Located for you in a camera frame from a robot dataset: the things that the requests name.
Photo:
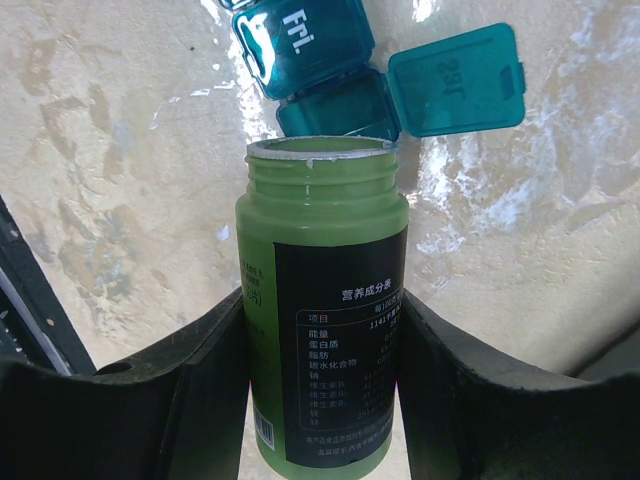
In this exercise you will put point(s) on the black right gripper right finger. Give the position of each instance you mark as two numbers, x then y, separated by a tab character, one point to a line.
471	411

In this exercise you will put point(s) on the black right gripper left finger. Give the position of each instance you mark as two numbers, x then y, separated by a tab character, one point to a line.
174	410

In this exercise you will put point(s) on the green pill bottle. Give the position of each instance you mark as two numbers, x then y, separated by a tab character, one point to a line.
322	233

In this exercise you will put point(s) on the teal weekly pill organizer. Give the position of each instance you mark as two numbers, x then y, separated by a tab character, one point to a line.
313	58

